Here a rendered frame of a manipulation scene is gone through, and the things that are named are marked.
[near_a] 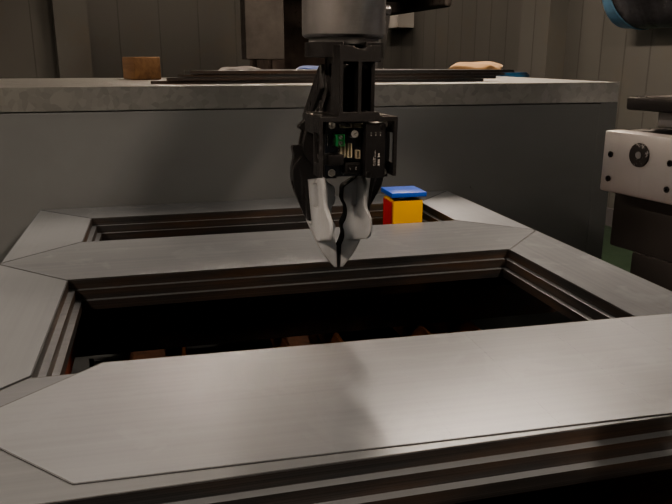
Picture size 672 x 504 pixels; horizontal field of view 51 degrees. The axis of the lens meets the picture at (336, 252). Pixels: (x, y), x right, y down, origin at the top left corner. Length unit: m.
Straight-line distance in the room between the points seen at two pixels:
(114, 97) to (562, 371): 0.92
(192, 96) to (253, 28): 2.39
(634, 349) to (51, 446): 0.48
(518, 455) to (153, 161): 0.94
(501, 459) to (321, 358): 0.19
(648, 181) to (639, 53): 3.89
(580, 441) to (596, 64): 4.73
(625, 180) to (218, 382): 0.72
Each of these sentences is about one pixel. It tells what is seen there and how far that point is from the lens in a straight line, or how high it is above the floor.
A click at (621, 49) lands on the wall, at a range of 5.05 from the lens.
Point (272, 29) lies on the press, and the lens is 3.68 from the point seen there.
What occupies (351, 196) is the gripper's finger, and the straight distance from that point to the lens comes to 0.68.
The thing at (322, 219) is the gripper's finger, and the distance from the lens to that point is 0.66.
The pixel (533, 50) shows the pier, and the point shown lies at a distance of 5.41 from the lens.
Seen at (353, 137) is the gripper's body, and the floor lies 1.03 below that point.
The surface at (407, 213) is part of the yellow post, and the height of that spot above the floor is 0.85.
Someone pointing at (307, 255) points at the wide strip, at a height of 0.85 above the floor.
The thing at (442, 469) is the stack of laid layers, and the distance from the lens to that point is 0.49.
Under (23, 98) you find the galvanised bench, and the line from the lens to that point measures 1.30.
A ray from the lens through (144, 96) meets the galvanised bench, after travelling 1.28.
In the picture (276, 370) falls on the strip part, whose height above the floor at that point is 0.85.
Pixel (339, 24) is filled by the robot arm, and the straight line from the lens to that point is 0.62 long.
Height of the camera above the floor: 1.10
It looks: 15 degrees down
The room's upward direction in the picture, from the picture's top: straight up
